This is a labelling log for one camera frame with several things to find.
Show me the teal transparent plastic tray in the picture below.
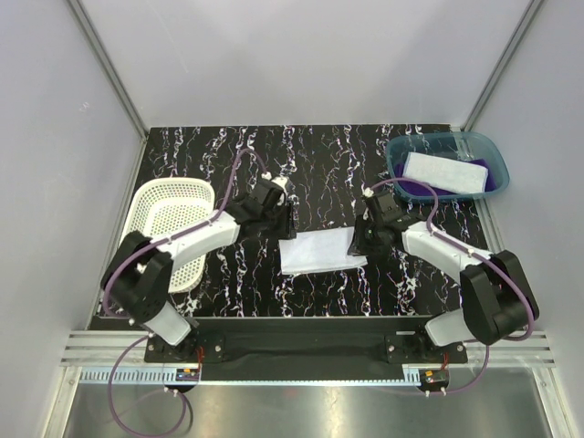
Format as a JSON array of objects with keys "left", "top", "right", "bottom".
[{"left": 385, "top": 131, "right": 510, "bottom": 203}]

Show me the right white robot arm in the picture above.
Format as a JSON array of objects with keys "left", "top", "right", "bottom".
[{"left": 348, "top": 189, "right": 539, "bottom": 362}]

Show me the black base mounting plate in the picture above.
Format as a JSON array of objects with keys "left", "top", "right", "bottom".
[{"left": 144, "top": 316, "right": 468, "bottom": 384}]

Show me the right connector box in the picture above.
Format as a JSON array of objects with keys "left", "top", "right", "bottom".
[{"left": 421, "top": 369, "right": 450, "bottom": 387}]

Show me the light blue towel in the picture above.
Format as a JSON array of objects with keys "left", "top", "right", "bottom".
[{"left": 402, "top": 152, "right": 488, "bottom": 194}]

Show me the purple towel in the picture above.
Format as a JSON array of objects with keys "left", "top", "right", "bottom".
[{"left": 391, "top": 159, "right": 501, "bottom": 198}]

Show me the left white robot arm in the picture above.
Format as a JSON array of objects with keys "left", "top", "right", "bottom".
[{"left": 101, "top": 176, "right": 296, "bottom": 361}]

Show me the connector box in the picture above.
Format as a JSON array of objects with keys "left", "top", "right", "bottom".
[
  {"left": 421, "top": 369, "right": 450, "bottom": 387},
  {"left": 175, "top": 368, "right": 201, "bottom": 382}
]

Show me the pale lavender towel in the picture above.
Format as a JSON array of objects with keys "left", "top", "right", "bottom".
[{"left": 279, "top": 227, "right": 368, "bottom": 276}]

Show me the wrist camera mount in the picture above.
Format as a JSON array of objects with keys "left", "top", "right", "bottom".
[
  {"left": 261, "top": 172, "right": 290, "bottom": 205},
  {"left": 362, "top": 187, "right": 374, "bottom": 217}
]

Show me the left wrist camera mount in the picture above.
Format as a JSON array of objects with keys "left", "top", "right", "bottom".
[{"left": 261, "top": 172, "right": 290, "bottom": 205}]

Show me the left connector box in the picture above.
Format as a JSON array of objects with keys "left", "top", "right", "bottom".
[{"left": 175, "top": 368, "right": 201, "bottom": 382}]

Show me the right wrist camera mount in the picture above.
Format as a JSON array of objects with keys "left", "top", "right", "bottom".
[{"left": 362, "top": 187, "right": 374, "bottom": 217}]

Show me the white plastic basket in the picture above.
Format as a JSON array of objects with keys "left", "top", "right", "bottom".
[{"left": 117, "top": 177, "right": 216, "bottom": 294}]

